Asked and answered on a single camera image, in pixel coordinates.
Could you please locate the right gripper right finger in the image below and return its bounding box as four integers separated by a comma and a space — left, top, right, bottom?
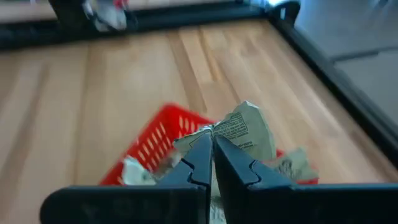
213, 136, 398, 224

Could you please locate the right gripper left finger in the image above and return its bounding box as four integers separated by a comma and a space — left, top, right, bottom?
39, 134, 215, 224

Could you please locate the green stevia sweetener packet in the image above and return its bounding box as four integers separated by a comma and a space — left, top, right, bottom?
172, 100, 277, 224
267, 146, 320, 183
121, 155, 183, 187

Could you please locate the red plastic slotted basket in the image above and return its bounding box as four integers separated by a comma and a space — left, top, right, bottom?
98, 102, 320, 187

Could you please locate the black aluminium table frame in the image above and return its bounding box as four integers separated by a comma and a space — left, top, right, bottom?
0, 0, 398, 169

